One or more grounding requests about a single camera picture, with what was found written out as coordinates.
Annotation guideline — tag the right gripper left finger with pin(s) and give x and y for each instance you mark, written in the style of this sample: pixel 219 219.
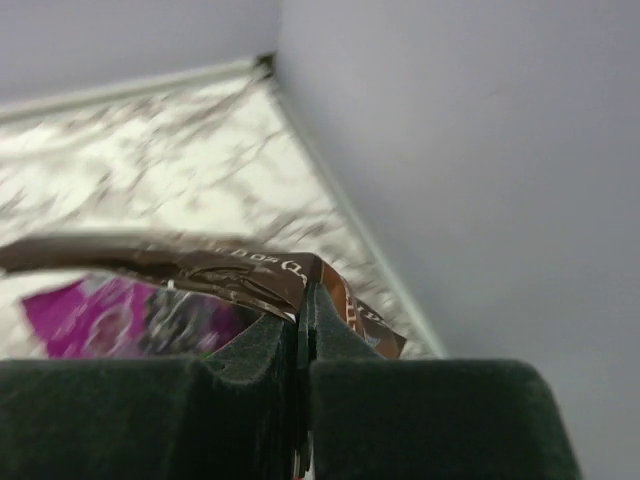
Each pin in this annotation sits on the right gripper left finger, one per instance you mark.
pixel 227 416

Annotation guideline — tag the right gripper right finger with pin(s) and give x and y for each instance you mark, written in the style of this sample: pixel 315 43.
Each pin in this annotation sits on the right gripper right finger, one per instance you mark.
pixel 376 418

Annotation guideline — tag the brown sea salt chip bag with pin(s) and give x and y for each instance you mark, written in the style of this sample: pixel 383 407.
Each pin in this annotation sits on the brown sea salt chip bag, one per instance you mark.
pixel 236 270

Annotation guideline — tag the purple snack bag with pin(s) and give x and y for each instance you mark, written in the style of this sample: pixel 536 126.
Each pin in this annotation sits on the purple snack bag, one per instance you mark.
pixel 108 316

